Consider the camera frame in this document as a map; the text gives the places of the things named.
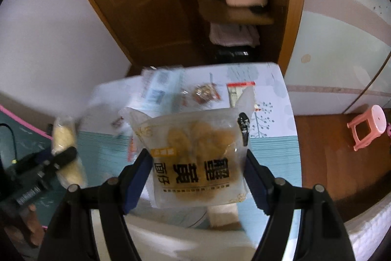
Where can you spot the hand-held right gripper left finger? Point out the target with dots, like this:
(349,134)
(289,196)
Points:
(138,184)

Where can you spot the clear plastic food packet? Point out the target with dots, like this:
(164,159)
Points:
(158,86)

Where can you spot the brown round cookie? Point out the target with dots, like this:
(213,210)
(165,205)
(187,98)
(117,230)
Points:
(203,94)

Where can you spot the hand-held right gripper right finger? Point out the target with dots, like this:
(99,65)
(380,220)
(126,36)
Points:
(256,184)

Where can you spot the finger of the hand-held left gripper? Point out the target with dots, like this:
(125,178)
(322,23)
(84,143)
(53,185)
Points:
(64,157)

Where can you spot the clear bread packet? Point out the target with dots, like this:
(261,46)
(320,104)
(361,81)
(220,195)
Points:
(198,138)

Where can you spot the small snack wrapper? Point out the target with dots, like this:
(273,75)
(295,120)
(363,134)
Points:
(117,122)

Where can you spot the wooden cabinet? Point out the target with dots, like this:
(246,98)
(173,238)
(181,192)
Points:
(287,4)

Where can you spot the wooden door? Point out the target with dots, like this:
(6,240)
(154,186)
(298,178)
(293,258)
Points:
(137,4)

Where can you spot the white foam block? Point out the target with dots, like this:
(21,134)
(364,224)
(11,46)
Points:
(372,236)

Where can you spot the folded pink towel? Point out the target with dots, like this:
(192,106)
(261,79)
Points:
(233,34)

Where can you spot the red-topped clear packet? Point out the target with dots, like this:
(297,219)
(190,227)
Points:
(239,92)

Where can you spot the yellow snack packet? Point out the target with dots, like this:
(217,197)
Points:
(62,132)

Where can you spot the pink plastic stool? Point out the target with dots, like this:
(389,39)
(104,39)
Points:
(368,123)

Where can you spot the printed tablecloth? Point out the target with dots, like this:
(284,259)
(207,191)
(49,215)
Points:
(275,141)

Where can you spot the teal mat with pink edge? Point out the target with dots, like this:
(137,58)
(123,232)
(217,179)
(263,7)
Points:
(27,138)

